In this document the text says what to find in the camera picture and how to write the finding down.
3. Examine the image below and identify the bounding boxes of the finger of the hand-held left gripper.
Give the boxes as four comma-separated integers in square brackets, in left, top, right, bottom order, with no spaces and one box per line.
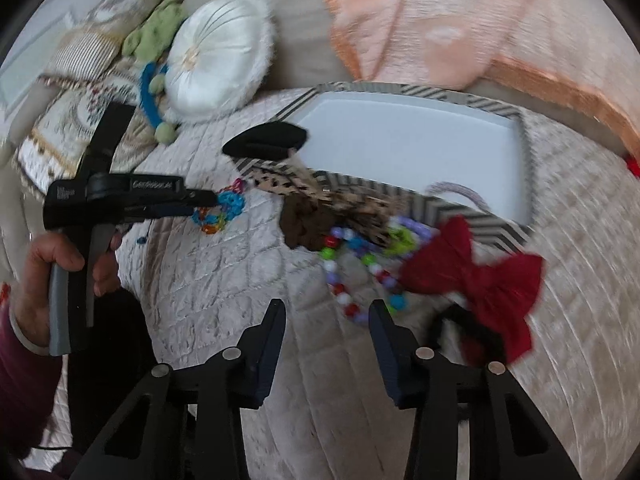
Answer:
[182,188,221,204]
[142,201,221,220]

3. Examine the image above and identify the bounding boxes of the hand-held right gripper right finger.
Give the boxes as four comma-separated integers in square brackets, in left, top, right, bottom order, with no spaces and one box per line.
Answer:
[368,299,583,480]

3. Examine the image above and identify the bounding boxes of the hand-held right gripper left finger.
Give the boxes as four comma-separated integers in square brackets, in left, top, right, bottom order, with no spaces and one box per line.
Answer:
[70,299,288,480]

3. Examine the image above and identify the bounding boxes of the multicoloured loom band bracelet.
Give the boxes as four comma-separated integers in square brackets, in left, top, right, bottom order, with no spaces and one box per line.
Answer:
[192,207,228,235]

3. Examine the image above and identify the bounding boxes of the blue loom band bracelet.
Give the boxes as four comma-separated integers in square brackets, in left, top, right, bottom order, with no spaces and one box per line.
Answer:
[217,180,247,221]

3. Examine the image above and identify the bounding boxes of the purple bead bracelet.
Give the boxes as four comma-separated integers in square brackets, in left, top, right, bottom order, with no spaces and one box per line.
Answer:
[320,225,411,327]

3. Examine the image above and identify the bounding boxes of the leopard print hair bow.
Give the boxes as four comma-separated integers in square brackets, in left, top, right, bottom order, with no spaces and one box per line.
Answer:
[245,160,406,253]

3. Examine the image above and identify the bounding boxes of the black scrunchie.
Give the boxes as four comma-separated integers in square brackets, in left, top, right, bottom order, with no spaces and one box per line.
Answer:
[425,305,507,367]

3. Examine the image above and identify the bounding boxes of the red hair bow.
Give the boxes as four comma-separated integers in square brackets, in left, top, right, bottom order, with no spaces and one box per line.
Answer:
[400,215,545,363]

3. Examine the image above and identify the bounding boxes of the white striped-edge tray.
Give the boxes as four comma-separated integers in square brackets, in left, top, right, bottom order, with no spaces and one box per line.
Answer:
[235,81,538,256]

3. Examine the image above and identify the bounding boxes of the person's left forearm maroon sleeve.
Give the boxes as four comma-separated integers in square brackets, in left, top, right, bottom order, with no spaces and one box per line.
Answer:
[0,302,67,461]

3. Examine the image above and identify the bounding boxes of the person's left hand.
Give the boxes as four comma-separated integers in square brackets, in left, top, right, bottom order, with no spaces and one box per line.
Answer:
[11,232,124,347]

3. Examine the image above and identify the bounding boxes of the floral embroidered cushion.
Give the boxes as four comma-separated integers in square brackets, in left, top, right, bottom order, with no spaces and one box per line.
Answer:
[17,57,166,186]

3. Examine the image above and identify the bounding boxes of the pink quilted bedspread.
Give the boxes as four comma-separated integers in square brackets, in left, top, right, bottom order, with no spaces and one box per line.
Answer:
[25,85,640,480]

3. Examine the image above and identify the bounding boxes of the black fabric piece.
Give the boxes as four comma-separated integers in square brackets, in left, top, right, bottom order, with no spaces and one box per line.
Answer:
[222,121,310,161]

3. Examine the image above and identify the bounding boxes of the blue knitted band green pompoms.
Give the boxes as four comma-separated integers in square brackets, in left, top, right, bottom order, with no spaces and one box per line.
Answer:
[140,62,176,143]

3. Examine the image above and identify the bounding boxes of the white round fluffy pillow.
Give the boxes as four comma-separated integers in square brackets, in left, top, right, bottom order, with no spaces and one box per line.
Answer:
[164,0,276,123]

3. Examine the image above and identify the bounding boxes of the beige patterned cushion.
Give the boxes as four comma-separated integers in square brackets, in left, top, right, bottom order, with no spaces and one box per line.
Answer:
[40,0,176,81]

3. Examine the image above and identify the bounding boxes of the green plush toy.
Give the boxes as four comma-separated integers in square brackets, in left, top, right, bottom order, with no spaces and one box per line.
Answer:
[122,0,188,58]

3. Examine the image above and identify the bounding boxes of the peach fringed blanket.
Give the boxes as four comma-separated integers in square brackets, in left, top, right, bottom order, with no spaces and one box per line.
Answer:
[317,0,640,161]

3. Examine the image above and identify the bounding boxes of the thin purple bracelet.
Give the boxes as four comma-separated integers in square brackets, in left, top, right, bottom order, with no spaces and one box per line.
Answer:
[425,180,493,211]

